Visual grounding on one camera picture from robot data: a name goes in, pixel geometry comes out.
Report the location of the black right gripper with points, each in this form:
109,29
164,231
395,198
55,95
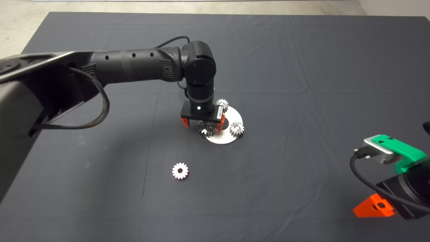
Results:
393,188

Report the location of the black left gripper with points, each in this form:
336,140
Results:
186,112

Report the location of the large steel gear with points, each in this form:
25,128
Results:
205,129

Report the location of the small steel gear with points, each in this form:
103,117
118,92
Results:
224,102
237,128
177,167

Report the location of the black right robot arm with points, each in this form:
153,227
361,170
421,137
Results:
418,183

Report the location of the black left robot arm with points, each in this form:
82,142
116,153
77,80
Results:
134,65

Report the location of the round metal plate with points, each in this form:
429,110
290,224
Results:
223,137

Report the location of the dark grey table cloth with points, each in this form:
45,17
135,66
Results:
285,67

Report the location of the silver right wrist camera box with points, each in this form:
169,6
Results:
379,149

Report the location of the green right camera mount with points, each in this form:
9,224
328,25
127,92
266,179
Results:
408,154

